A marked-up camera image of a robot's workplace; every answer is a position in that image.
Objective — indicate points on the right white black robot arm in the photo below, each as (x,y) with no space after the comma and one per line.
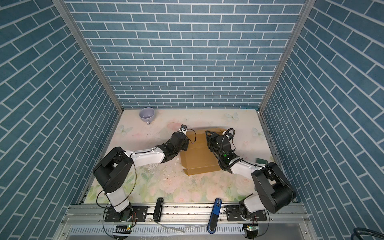
(273,189)

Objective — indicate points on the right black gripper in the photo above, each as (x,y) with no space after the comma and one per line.
(211,139)

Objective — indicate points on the black marker pen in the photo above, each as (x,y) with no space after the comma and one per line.
(158,210)

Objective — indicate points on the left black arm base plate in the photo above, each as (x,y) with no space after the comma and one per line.
(132,214)

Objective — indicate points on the left aluminium corner post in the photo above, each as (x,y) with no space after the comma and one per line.
(76,32)

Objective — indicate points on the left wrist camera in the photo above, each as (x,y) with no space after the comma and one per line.
(183,128)

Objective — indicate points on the right aluminium corner post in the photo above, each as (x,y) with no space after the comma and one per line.
(303,16)

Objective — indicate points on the brown cardboard paper box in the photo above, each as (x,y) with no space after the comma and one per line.
(198,159)

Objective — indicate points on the blue black stapler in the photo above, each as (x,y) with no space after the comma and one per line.
(214,217)

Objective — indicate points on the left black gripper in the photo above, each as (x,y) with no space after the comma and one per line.
(186,142)

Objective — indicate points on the dark green phone case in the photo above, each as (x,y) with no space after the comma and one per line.
(261,161)

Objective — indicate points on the aluminium corner post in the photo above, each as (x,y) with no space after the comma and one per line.
(76,32)
(303,16)

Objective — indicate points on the lavender ceramic cup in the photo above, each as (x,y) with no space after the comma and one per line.
(147,115)

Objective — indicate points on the aluminium front rail frame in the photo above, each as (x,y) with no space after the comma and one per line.
(185,221)

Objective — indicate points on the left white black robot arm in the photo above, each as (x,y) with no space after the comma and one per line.
(111,172)

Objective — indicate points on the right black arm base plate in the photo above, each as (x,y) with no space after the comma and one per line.
(237,213)

